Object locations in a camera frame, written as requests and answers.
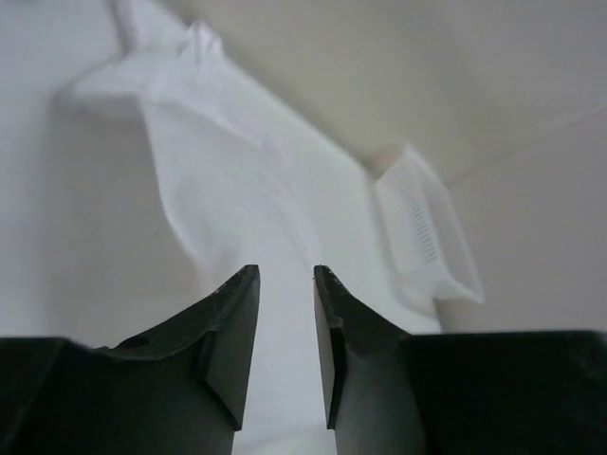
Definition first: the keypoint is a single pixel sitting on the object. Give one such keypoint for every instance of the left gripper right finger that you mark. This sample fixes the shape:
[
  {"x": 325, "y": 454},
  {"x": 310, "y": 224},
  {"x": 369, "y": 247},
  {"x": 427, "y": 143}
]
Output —
[{"x": 390, "y": 392}]

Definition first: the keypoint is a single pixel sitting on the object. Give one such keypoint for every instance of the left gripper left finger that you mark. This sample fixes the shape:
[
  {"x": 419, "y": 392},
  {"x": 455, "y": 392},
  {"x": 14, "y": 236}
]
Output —
[{"x": 177, "y": 388}]

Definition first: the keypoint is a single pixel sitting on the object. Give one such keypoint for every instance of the white tank top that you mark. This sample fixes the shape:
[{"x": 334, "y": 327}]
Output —
[{"x": 242, "y": 181}]

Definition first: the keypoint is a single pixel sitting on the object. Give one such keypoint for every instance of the white plastic basket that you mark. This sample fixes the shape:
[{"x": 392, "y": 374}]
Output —
[{"x": 430, "y": 253}]

